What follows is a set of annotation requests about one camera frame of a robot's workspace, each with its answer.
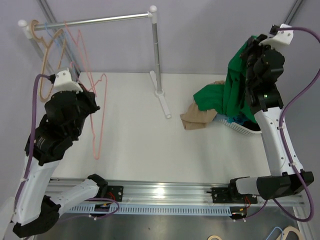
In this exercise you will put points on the spare blue hanger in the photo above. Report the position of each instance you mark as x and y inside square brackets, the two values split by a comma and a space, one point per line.
[277, 233]

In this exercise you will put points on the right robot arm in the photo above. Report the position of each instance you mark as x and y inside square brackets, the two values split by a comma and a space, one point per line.
[287, 175]

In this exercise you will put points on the white metal clothes rack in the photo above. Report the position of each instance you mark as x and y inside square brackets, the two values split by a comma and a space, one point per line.
[152, 14]

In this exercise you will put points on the pink wire hanger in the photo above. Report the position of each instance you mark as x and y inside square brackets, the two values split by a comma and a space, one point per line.
[91, 139]
[82, 52]

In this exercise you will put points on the beige t shirt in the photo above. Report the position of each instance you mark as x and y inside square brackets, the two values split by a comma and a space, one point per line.
[197, 117]

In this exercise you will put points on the teal t shirt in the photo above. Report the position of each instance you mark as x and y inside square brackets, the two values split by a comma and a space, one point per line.
[240, 119]

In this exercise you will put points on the white plastic laundry basket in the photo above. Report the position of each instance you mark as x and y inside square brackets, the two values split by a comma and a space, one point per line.
[239, 128]

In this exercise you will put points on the green t shirt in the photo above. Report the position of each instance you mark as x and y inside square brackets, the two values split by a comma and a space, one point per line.
[228, 98]

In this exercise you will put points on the light blue wire hanger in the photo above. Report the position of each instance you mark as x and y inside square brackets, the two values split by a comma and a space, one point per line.
[67, 49]

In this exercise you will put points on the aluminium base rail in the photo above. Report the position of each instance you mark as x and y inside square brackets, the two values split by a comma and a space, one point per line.
[163, 193]

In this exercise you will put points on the tape roll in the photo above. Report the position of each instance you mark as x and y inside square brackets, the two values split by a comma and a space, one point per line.
[214, 237]

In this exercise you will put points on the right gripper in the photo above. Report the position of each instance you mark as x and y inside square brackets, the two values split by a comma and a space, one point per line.
[253, 46]

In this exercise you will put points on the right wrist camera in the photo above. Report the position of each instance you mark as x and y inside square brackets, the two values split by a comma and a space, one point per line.
[281, 36]

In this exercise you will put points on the beige wooden hanger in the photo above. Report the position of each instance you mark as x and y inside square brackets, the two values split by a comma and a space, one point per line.
[47, 47]

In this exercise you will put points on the black garment in basket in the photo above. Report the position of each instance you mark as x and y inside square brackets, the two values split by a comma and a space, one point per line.
[251, 126]

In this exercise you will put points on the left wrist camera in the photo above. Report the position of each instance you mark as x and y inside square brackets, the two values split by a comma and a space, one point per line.
[63, 81]

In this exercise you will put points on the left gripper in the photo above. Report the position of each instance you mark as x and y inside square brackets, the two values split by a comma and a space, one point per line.
[91, 97]

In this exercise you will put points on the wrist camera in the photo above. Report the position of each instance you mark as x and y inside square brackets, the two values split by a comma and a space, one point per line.
[281, 36]
[63, 81]

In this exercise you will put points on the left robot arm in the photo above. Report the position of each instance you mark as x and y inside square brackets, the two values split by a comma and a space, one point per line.
[59, 128]

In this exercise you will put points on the slotted cable duct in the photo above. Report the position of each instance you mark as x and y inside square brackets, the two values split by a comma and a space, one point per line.
[140, 209]

